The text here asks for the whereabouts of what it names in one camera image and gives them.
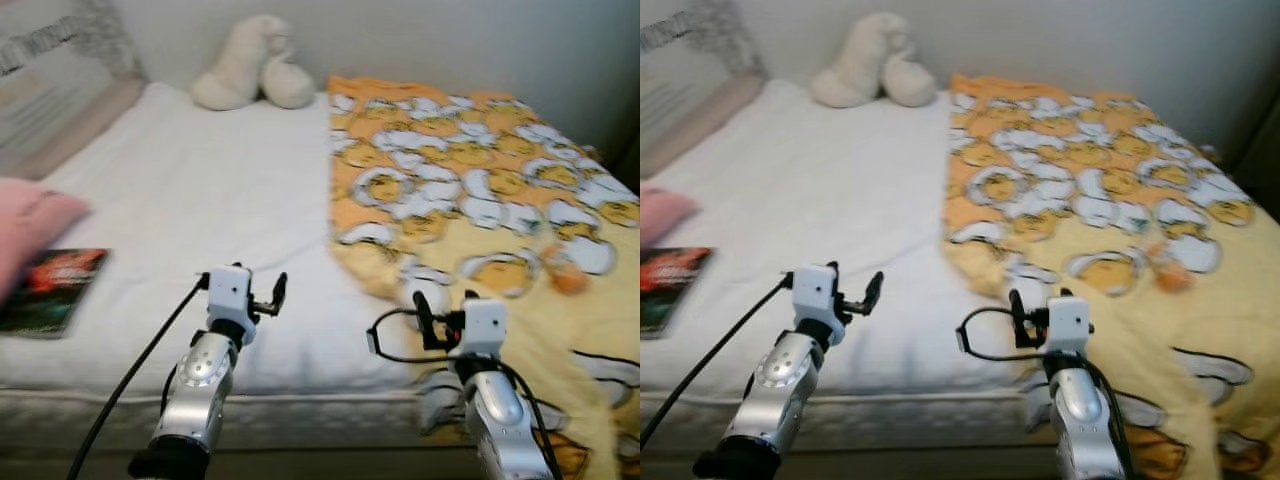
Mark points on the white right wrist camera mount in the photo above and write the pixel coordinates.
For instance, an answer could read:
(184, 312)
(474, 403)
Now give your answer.
(483, 325)
(1068, 322)

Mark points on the white quilted mattress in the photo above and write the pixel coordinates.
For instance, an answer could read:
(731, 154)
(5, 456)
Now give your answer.
(200, 180)
(800, 180)

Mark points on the dark book with red cover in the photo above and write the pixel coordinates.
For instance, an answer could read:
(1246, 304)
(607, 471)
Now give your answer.
(55, 290)
(672, 290)

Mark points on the yellow cartoon print blanket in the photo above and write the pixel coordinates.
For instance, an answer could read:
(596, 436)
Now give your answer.
(470, 170)
(1090, 170)

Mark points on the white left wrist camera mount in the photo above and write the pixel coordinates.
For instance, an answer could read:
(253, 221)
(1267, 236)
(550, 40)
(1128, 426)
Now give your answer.
(228, 295)
(815, 295)

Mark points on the plastic bottle with orange label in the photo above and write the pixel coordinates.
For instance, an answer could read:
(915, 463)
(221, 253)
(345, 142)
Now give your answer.
(1170, 268)
(567, 275)

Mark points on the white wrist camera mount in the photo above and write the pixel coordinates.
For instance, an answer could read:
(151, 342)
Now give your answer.
(815, 295)
(228, 295)
(483, 325)
(1068, 322)

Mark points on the cream plush toy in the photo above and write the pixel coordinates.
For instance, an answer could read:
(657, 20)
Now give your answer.
(860, 70)
(240, 70)

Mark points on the pink sheep print pillow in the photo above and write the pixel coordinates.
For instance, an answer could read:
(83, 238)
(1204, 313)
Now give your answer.
(35, 220)
(665, 215)

